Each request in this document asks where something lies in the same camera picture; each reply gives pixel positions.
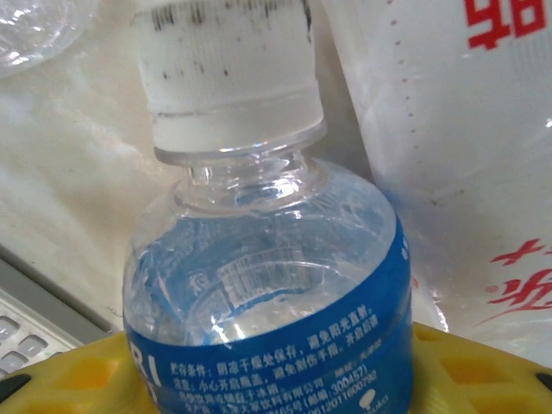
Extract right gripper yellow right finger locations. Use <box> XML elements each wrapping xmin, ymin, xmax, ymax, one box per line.
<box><xmin>409</xmin><ymin>323</ymin><xmax>552</xmax><ymax>414</ymax></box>

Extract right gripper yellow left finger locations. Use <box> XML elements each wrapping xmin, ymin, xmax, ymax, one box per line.
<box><xmin>0</xmin><ymin>330</ymin><xmax>159</xmax><ymax>414</ymax></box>

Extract blue label bottle white cap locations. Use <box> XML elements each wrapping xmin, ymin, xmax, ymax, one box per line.
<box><xmin>122</xmin><ymin>0</ymin><xmax>417</xmax><ymax>414</ymax></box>

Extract silver scientific calculator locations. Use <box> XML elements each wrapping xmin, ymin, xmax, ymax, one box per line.
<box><xmin>0</xmin><ymin>243</ymin><xmax>114</xmax><ymax>383</ymax></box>

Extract white label bottle red characters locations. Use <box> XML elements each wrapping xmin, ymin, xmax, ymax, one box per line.
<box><xmin>321</xmin><ymin>0</ymin><xmax>552</xmax><ymax>370</ymax></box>

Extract clear plastic bottle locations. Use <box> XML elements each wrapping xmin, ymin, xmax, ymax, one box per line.
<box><xmin>0</xmin><ymin>0</ymin><xmax>100</xmax><ymax>78</ymax></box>

